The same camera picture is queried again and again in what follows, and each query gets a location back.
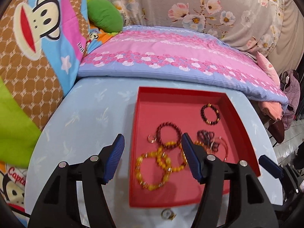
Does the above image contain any wide gold braided bangle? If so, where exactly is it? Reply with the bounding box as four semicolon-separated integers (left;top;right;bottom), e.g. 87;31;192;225
194;141;212;154

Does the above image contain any thin gold bangle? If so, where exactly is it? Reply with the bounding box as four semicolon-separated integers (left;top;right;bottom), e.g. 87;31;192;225
215;136;229;162

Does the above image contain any purple garnet bead strand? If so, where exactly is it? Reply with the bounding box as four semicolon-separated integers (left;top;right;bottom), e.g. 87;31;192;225
197;130;219;154

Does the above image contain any gold hoop earring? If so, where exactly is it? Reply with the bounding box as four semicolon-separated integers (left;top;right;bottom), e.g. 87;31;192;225
161;208;176;221
147;135;157;144

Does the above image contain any large yellow bead bracelet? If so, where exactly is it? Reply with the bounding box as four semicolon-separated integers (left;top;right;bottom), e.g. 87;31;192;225
134;150;173;192

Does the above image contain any dark red bead bracelet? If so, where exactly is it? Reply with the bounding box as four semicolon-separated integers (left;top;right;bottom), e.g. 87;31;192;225
155;121;183;150

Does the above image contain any small yellow bead bracelet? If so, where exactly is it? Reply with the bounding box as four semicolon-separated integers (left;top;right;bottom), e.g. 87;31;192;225
156;141;189;173

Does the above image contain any black and gold bead bracelet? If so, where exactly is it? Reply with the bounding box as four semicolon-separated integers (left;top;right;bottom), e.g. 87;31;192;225
200;103;221;126

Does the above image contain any salmon pink folded cloth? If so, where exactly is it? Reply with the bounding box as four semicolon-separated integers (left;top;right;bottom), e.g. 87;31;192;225
258;101;283;121

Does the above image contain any red shallow box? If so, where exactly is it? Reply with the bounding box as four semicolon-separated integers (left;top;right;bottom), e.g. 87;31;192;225
129;86;261;208

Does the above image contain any mauve jacket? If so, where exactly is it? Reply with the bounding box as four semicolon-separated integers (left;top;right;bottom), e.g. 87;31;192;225
280;70;300;131

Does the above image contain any pink cushion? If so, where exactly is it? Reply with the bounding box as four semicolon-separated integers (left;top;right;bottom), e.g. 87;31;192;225
256;52;280;88

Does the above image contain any pink and blue blanket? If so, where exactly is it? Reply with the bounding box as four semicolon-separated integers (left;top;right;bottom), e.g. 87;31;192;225
78;26;288;105

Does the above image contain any grey floral duvet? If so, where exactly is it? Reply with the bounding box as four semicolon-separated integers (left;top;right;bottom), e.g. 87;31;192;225
97;0;304;72

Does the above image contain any colourful monkey cartoon quilt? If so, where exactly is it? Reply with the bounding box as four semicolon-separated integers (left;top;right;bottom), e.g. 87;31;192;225
0;0;115;223

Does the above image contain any green plush pillow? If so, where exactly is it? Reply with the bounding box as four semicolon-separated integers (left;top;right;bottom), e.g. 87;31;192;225
87;0;124;33

